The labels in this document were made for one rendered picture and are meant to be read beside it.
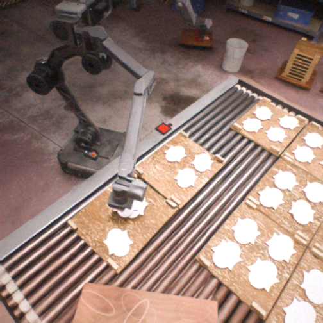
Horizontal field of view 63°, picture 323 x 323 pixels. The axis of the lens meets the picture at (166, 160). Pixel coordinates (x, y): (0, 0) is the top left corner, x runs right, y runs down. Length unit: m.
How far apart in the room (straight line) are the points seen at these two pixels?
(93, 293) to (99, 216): 0.38
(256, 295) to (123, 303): 0.55
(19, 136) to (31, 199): 0.84
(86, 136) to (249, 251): 1.65
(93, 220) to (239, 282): 0.71
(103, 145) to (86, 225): 1.31
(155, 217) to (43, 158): 1.81
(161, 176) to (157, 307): 0.66
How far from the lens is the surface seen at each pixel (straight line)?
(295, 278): 1.37
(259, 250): 1.34
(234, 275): 1.27
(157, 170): 1.46
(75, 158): 2.48
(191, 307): 1.09
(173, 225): 1.31
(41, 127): 3.21
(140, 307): 1.08
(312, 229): 1.51
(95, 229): 1.31
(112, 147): 2.48
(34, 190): 2.69
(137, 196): 0.99
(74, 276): 1.27
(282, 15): 5.71
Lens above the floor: 2.11
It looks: 51 degrees down
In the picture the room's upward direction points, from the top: 6 degrees clockwise
